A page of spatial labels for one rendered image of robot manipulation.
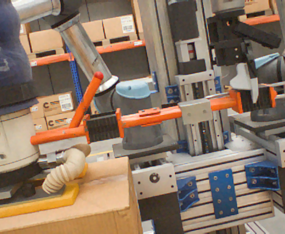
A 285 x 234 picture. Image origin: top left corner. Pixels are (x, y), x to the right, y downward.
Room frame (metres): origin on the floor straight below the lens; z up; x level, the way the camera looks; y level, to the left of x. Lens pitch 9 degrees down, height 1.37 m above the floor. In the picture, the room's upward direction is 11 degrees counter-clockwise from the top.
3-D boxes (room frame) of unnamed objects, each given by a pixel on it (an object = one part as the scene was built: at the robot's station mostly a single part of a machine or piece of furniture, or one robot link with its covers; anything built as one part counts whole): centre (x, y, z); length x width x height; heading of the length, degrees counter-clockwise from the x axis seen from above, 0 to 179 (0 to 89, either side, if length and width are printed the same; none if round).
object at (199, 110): (0.96, -0.14, 1.21); 0.07 x 0.07 x 0.04; 89
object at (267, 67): (1.52, -0.51, 1.20); 0.13 x 0.12 x 0.14; 54
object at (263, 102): (0.95, -0.27, 1.21); 0.08 x 0.07 x 0.05; 89
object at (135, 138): (1.49, -0.01, 1.09); 0.15 x 0.15 x 0.10
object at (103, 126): (0.96, 0.08, 1.21); 0.10 x 0.08 x 0.06; 179
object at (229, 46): (0.96, -0.25, 1.36); 0.09 x 0.08 x 0.12; 89
